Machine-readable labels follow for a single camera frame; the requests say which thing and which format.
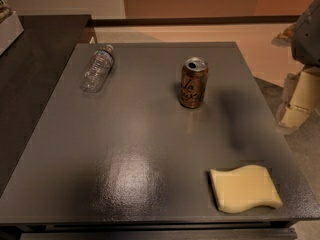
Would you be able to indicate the white box at left edge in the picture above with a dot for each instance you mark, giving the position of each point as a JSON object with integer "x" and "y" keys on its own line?
{"x": 10, "y": 29}

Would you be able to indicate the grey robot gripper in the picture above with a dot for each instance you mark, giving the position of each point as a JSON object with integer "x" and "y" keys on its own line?
{"x": 308, "y": 39}

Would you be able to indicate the yellow wavy sponge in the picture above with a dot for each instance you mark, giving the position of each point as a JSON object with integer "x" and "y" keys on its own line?
{"x": 244, "y": 188}

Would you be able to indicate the clear plastic water bottle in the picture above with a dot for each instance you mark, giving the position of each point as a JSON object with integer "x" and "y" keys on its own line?
{"x": 97, "y": 69}

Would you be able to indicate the orange La Croix can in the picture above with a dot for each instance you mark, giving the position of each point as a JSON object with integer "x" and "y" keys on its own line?
{"x": 194, "y": 78}

